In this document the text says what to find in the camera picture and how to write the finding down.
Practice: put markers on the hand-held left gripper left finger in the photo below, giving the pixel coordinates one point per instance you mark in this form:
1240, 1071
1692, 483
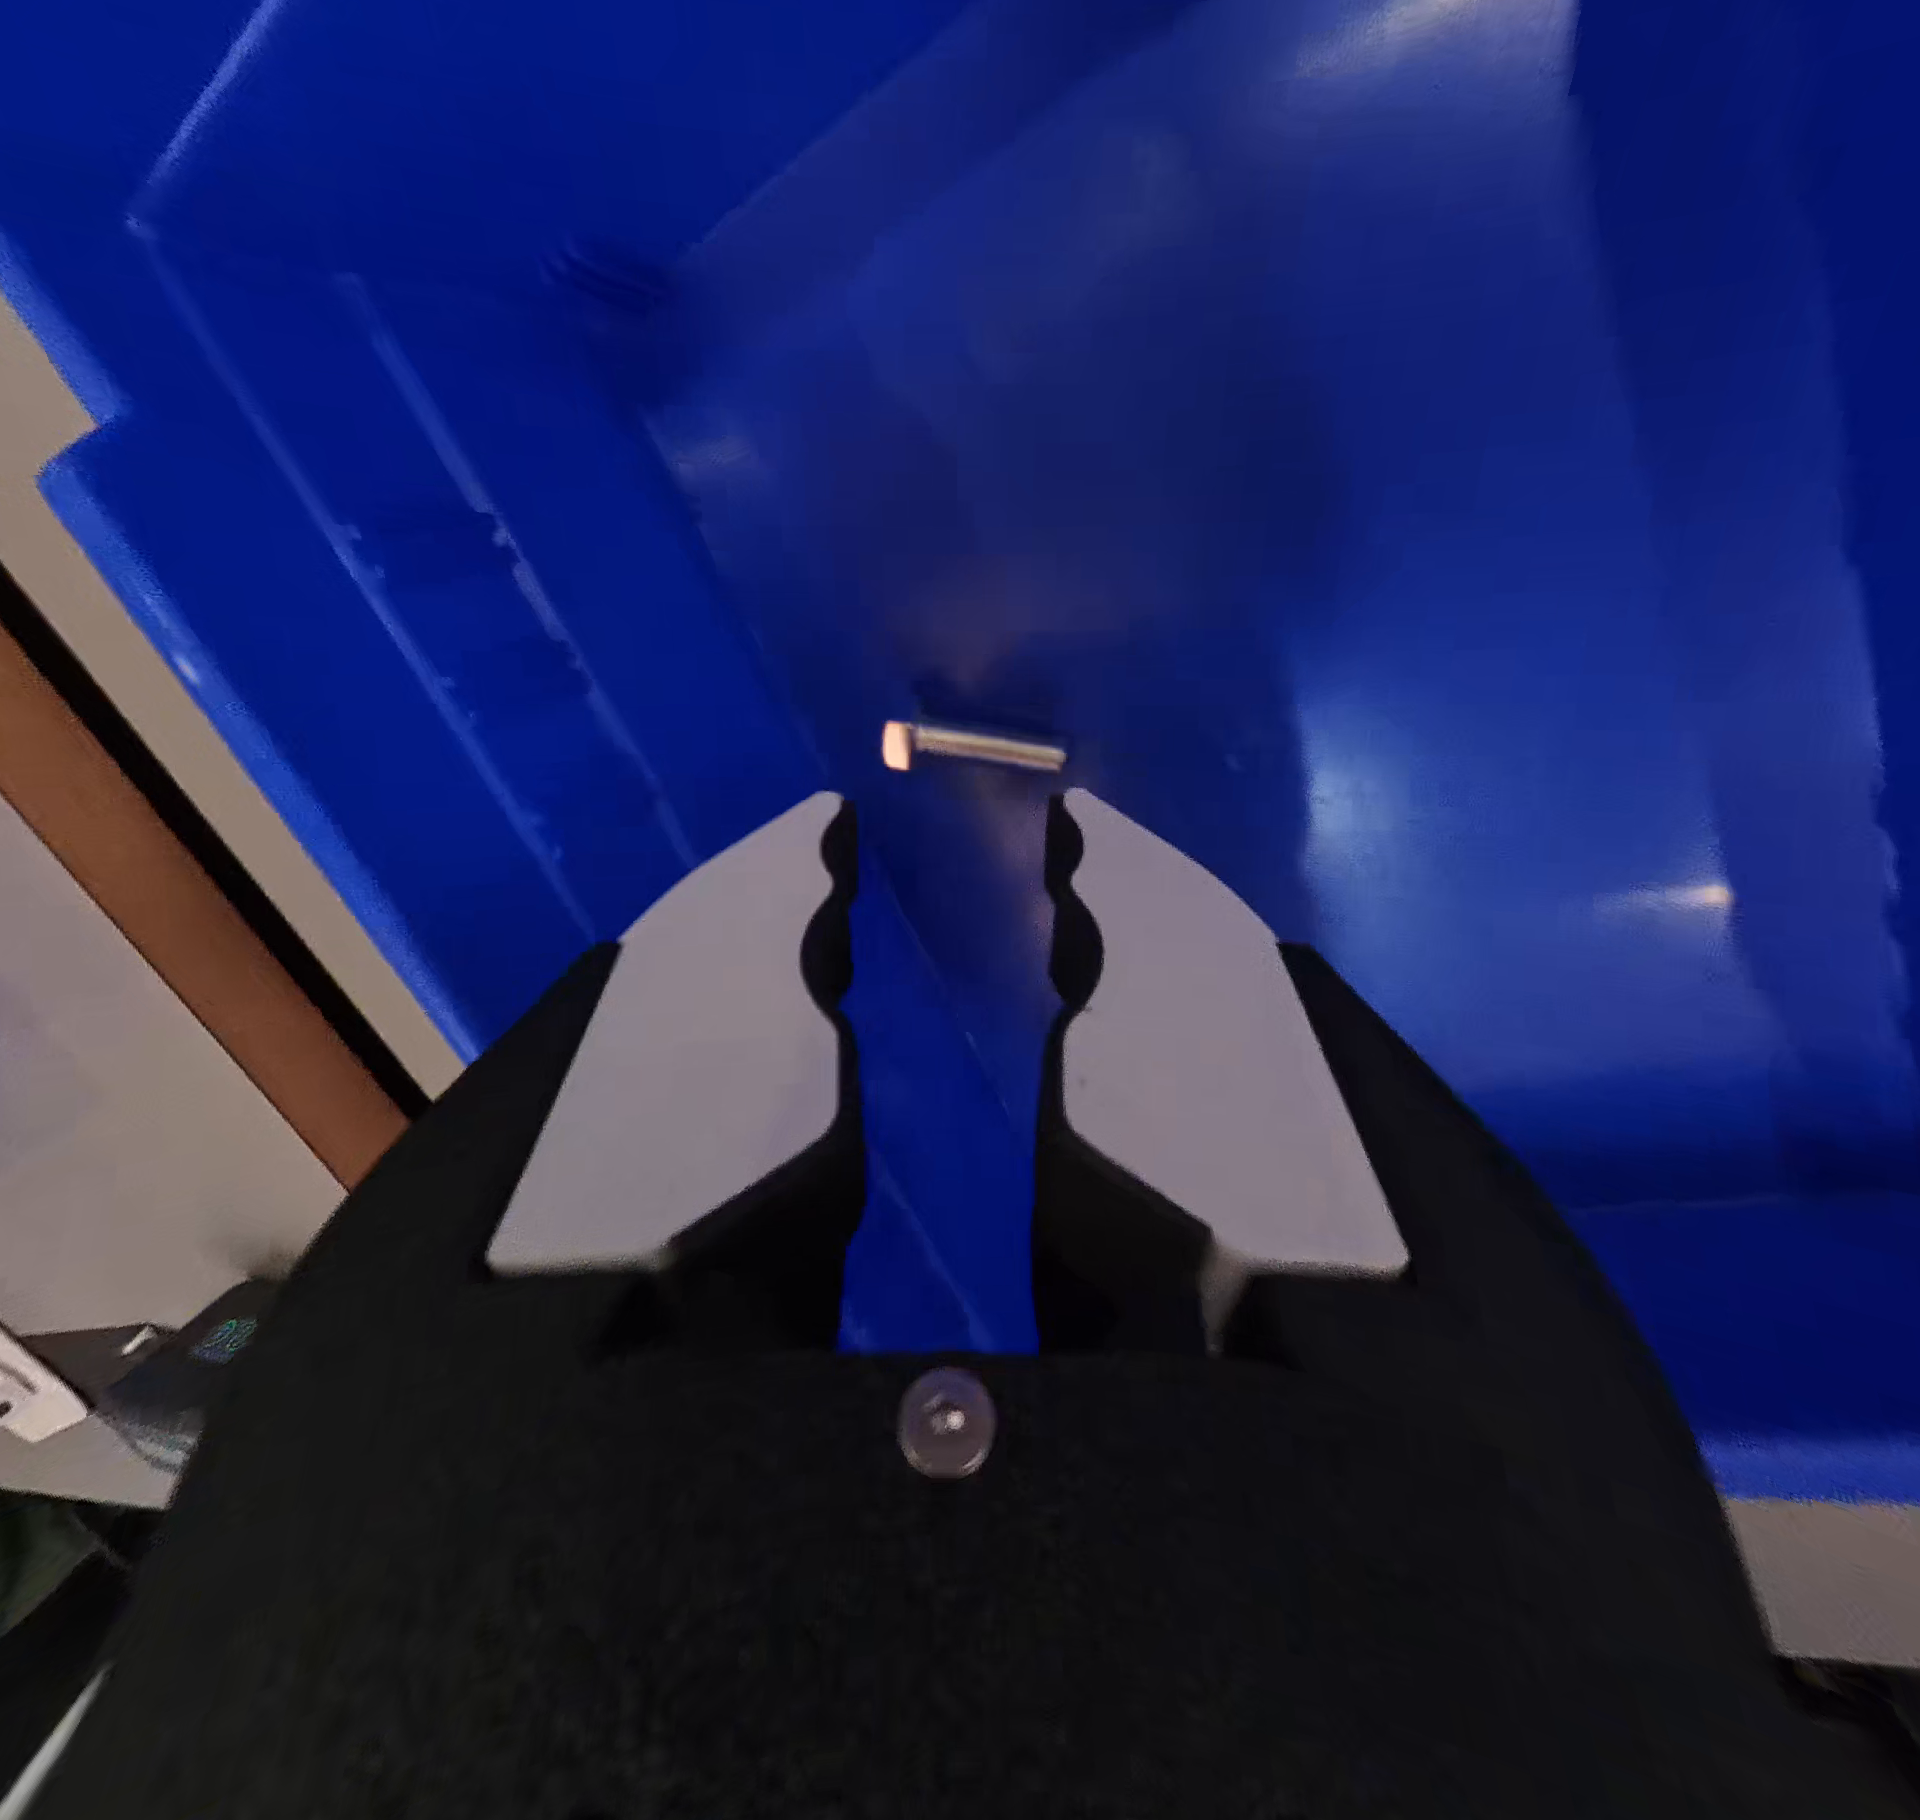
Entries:
674, 1100

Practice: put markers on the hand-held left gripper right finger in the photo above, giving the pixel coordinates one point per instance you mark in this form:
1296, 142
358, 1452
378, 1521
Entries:
1215, 1100

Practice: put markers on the short thick silver bolt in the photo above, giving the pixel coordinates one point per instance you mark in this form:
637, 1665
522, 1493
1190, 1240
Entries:
975, 749

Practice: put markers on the blue plastic bin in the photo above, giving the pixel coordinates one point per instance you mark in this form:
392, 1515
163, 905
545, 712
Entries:
1200, 425

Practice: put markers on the wooden neighbouring desk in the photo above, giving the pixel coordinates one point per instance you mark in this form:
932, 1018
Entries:
180, 921

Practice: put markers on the grey desk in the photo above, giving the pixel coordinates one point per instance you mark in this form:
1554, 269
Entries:
1830, 1581

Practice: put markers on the black device with green display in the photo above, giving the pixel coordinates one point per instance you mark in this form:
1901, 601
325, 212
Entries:
224, 1342

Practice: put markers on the white document stand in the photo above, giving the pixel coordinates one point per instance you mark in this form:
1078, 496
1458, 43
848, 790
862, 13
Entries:
31, 1393

